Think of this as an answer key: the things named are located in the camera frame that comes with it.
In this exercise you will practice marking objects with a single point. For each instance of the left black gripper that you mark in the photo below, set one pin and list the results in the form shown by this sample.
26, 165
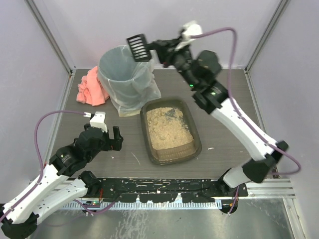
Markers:
111, 143

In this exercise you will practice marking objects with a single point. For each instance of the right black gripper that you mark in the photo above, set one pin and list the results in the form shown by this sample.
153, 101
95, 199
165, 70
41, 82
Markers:
162, 50

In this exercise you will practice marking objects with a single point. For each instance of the black slotted litter scoop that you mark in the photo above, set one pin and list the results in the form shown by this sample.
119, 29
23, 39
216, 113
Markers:
140, 48

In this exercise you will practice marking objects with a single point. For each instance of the bin with plastic liner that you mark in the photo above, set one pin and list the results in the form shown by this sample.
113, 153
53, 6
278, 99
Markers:
129, 84

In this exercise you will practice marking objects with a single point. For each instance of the dark translucent litter box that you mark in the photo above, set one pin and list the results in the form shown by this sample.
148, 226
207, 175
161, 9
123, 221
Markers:
169, 131

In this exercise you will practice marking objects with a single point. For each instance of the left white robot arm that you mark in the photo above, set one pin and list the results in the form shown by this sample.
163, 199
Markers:
21, 216

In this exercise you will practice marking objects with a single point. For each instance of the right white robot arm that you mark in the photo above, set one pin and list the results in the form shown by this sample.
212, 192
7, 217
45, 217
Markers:
212, 97

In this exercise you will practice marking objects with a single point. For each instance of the pink crumpled cloth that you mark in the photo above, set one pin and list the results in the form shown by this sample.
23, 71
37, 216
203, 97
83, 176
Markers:
90, 90

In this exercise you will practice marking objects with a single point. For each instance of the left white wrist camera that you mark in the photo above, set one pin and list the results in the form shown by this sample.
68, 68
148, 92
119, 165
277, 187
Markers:
97, 120

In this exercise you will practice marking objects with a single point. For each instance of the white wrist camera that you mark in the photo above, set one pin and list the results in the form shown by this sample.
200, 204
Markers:
189, 30
97, 120

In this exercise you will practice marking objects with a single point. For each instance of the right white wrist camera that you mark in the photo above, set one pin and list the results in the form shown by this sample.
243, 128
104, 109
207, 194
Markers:
189, 30

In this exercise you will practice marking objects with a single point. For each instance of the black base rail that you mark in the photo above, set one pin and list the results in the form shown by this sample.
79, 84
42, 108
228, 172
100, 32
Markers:
160, 190

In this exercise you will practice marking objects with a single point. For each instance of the white slotted cable duct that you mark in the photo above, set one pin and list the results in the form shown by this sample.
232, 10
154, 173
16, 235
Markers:
176, 205

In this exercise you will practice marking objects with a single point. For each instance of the right aluminium frame post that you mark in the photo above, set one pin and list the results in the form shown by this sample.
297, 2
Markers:
279, 11

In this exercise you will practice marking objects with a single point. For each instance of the aluminium frame post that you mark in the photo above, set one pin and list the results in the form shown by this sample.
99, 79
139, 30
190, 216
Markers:
48, 34
279, 11

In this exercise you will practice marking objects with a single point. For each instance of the left aluminium frame post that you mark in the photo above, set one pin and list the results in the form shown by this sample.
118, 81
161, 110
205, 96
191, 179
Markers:
48, 34

